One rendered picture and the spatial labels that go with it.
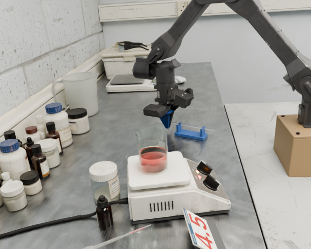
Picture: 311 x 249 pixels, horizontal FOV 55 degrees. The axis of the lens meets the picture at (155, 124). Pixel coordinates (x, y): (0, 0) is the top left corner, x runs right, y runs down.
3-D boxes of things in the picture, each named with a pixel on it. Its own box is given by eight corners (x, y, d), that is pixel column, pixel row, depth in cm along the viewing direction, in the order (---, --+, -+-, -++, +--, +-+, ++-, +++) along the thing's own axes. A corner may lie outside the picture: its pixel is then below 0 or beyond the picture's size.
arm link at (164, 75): (182, 57, 89) (156, 55, 93) (173, 61, 84) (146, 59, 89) (183, 80, 91) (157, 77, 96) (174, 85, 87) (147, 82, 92)
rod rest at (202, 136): (208, 136, 93) (208, 125, 92) (203, 141, 91) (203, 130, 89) (178, 131, 98) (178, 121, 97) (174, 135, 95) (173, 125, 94)
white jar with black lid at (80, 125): (85, 125, 108) (82, 106, 105) (93, 131, 103) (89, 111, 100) (66, 130, 105) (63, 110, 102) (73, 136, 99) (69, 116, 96)
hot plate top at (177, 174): (180, 153, 68) (180, 150, 68) (192, 184, 57) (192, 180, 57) (127, 159, 67) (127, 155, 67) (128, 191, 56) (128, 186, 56)
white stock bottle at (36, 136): (29, 159, 86) (22, 132, 83) (27, 153, 90) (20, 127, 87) (47, 155, 88) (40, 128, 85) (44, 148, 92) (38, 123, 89)
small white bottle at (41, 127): (50, 141, 97) (45, 116, 93) (39, 144, 96) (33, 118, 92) (49, 138, 100) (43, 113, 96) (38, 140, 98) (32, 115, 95)
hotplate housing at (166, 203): (213, 178, 72) (213, 148, 69) (231, 214, 60) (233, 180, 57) (120, 188, 71) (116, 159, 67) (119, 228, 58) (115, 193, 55)
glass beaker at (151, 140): (138, 162, 65) (135, 126, 61) (168, 160, 65) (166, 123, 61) (137, 180, 58) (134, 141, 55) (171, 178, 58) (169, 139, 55)
